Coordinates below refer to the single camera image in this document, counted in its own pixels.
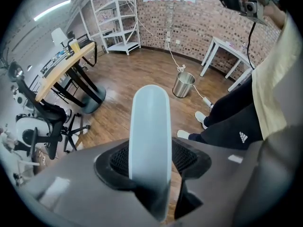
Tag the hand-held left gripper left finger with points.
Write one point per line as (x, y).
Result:
(111, 167)

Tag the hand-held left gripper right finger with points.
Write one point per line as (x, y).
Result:
(189, 155)

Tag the metal trash bin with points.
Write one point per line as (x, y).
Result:
(183, 85)

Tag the person's left white shoe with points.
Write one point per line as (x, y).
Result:
(183, 134)

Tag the person's white shoe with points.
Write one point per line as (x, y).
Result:
(183, 134)
(201, 118)

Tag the person's right white shoe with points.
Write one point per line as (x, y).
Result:
(201, 118)

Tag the person's black trousers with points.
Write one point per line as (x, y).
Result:
(227, 122)

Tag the white power strip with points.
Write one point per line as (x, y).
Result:
(206, 100)

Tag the black office chair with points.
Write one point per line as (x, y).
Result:
(50, 113)
(71, 35)

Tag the white round robot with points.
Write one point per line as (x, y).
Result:
(27, 129)
(20, 99)

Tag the round wooden table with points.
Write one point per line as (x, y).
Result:
(64, 67)

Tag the white rectangular table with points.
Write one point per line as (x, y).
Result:
(227, 48)

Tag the person in yellow shirt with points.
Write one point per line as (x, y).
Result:
(277, 79)

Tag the white metal shelf rack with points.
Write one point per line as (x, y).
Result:
(123, 46)

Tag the yellow cup with white lid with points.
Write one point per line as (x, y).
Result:
(73, 46)

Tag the white table lamp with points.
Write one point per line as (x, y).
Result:
(58, 35)

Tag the long ceiling light panel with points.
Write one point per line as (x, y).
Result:
(52, 9)

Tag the black head-mounted camera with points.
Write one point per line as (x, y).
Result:
(251, 6)

